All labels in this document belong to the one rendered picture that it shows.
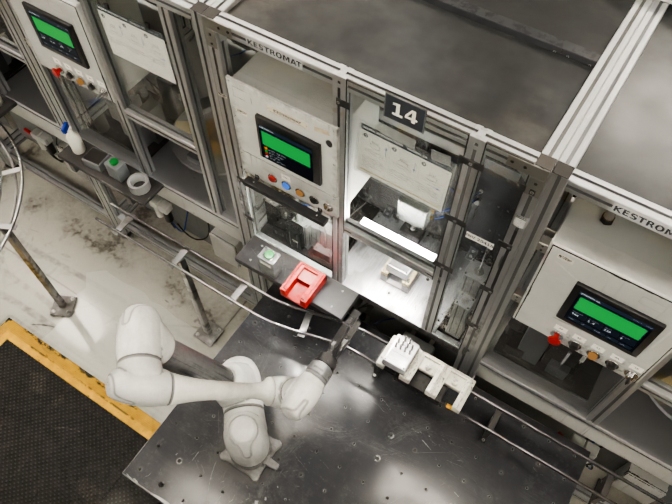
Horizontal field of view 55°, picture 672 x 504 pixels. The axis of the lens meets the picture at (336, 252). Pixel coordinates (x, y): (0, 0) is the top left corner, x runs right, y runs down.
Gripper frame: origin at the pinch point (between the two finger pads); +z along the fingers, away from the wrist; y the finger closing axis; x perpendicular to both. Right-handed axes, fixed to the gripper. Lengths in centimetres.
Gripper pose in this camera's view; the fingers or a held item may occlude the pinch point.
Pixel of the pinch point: (354, 322)
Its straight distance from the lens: 237.5
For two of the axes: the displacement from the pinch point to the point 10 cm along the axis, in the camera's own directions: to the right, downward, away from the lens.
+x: -8.4, -4.6, 2.9
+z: 5.4, -7.1, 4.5
